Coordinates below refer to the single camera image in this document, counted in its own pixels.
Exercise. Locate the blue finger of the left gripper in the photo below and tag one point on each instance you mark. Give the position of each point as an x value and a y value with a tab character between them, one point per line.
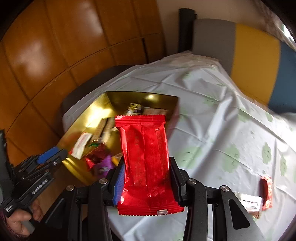
47	155

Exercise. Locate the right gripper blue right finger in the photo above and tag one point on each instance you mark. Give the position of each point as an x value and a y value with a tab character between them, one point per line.
178	183

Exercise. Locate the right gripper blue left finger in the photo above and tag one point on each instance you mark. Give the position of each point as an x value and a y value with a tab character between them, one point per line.
119	181

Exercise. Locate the purple cartoon snack packet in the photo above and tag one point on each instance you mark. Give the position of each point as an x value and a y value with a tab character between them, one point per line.
103	167

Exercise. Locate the large red snack packet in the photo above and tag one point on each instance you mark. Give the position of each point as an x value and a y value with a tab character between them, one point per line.
147	188

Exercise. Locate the white nutrition-label snack bar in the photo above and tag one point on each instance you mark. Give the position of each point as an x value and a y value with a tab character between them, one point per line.
253	204

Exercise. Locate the green-wrapped cracker pack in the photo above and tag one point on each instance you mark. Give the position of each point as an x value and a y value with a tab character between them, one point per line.
96	138

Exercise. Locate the person's hand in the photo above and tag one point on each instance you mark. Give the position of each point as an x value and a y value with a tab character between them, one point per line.
15	221

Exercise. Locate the white red-end snack packet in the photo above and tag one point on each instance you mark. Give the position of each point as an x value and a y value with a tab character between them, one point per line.
79	147

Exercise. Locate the shiny red foil snack bag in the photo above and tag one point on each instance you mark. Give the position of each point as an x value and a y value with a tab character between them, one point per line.
96	156

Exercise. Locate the gold and maroon gift box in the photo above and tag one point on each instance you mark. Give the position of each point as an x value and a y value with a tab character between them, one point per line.
109	105

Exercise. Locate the white green-cloud tablecloth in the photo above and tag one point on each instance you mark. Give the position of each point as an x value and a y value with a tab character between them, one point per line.
221	137

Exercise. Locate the small red patterned snack packet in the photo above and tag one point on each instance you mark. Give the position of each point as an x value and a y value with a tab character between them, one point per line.
267	192

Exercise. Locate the grey yellow blue sofa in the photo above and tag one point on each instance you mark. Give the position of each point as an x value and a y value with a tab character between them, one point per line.
262	66

